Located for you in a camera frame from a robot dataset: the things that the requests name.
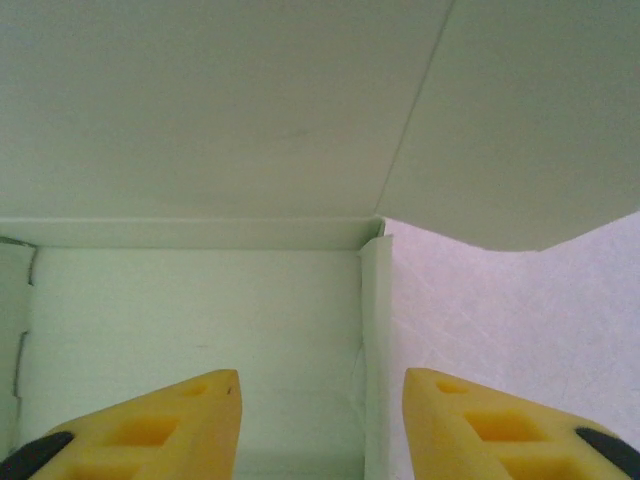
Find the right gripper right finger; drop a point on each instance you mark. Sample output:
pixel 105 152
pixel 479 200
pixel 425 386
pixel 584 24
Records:
pixel 500 435

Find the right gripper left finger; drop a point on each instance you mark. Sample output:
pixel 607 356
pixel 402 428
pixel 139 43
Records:
pixel 165 435

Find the light green paper box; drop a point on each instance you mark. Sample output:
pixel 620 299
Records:
pixel 200 150

